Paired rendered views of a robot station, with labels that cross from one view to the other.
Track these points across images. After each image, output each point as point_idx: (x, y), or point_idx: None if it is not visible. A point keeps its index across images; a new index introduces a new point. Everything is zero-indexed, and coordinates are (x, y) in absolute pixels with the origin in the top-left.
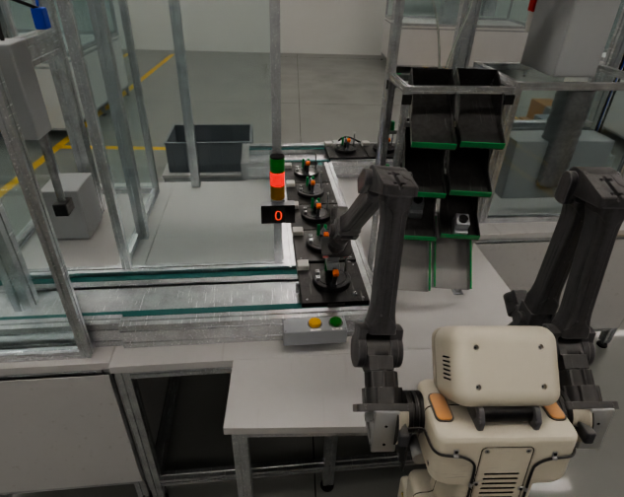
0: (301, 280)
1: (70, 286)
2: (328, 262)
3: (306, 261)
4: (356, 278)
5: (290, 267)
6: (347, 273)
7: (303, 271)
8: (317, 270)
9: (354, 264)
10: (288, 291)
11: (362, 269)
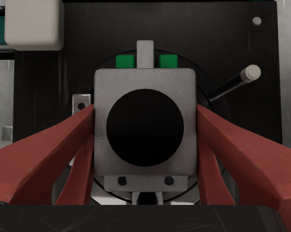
0: (21, 121)
1: None
2: (112, 180)
3: (44, 10)
4: (255, 121)
5: None
6: (223, 113)
7: (36, 59)
8: (82, 106)
9: (262, 22)
10: (0, 117)
11: (288, 48)
